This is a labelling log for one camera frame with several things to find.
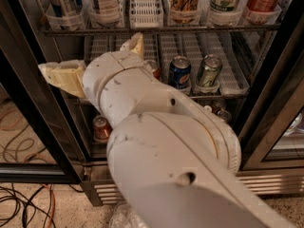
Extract brown can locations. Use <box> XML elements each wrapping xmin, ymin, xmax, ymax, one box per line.
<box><xmin>211</xmin><ymin>99</ymin><xmax>226</xmax><ymax>113</ymax></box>
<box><xmin>217</xmin><ymin>109</ymin><xmax>232</xmax><ymax>123</ymax></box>

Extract empty white middle left tray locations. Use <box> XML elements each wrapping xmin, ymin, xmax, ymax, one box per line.
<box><xmin>84</xmin><ymin>35</ymin><xmax>108</xmax><ymax>65</ymax></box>

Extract brown can rear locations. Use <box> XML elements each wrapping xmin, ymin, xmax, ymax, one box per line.
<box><xmin>211</xmin><ymin>99</ymin><xmax>226</xmax><ymax>113</ymax></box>

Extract gold tall can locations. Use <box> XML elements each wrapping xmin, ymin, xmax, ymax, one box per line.
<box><xmin>170</xmin><ymin>0</ymin><xmax>199</xmax><ymax>24</ymax></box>

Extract top wire shelf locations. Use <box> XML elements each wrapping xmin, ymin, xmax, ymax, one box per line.
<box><xmin>43</xmin><ymin>24</ymin><xmax>280</xmax><ymax>37</ymax></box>

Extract black cables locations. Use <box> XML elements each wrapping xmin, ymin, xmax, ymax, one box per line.
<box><xmin>0</xmin><ymin>183</ymin><xmax>84</xmax><ymax>228</ymax></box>

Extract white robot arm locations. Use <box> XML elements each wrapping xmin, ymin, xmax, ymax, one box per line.
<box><xmin>39</xmin><ymin>33</ymin><xmax>295</xmax><ymax>228</ymax></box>

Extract green soda can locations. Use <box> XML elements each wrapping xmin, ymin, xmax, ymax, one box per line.
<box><xmin>196</xmin><ymin>54</ymin><xmax>222</xmax><ymax>87</ymax></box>

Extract empty white top tray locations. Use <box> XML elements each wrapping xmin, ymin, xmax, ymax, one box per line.
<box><xmin>129</xmin><ymin>0</ymin><xmax>163</xmax><ymax>29</ymax></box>

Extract glass fridge door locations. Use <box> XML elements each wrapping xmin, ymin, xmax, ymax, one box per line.
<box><xmin>0</xmin><ymin>0</ymin><xmax>83</xmax><ymax>183</ymax></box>
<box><xmin>237</xmin><ymin>59</ymin><xmax>304</xmax><ymax>171</ymax></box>

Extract blue pepsi can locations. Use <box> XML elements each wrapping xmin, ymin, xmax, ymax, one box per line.
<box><xmin>168</xmin><ymin>55</ymin><xmax>191</xmax><ymax>89</ymax></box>

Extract brown bottle white cap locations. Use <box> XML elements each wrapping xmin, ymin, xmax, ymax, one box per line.
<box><xmin>204</xmin><ymin>105</ymin><xmax>212</xmax><ymax>112</ymax></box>

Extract stainless steel fridge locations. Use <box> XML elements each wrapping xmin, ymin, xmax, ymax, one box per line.
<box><xmin>6</xmin><ymin>0</ymin><xmax>304</xmax><ymax>207</ymax></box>

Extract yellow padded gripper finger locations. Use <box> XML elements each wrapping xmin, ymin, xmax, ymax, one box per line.
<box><xmin>38</xmin><ymin>60</ymin><xmax>86</xmax><ymax>98</ymax></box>
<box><xmin>120</xmin><ymin>32</ymin><xmax>144</xmax><ymax>57</ymax></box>

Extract brown can front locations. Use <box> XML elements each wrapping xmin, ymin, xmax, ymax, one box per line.
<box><xmin>217</xmin><ymin>109</ymin><xmax>232</xmax><ymax>123</ymax></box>

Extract clear plastic bag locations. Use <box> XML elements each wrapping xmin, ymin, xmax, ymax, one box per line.
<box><xmin>108</xmin><ymin>202</ymin><xmax>149</xmax><ymax>228</ymax></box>

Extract orange cable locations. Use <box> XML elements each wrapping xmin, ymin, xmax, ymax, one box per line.
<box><xmin>41</xmin><ymin>183</ymin><xmax>57</xmax><ymax>228</ymax></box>

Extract right glass fridge door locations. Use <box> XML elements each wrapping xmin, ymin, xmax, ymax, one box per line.
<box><xmin>237</xmin><ymin>59</ymin><xmax>304</xmax><ymax>171</ymax></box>

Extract left glass fridge door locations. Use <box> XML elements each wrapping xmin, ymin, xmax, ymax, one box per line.
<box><xmin>0</xmin><ymin>0</ymin><xmax>83</xmax><ymax>183</ymax></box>

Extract white label bottle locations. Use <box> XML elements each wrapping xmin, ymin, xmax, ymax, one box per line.
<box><xmin>90</xmin><ymin>0</ymin><xmax>120</xmax><ymax>26</ymax></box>

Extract red coke can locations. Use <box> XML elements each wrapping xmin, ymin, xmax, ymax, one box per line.
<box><xmin>146</xmin><ymin>60</ymin><xmax>161</xmax><ymax>80</ymax></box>

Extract red can bottom shelf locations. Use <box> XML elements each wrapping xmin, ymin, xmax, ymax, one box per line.
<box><xmin>92</xmin><ymin>115</ymin><xmax>111</xmax><ymax>142</ymax></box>

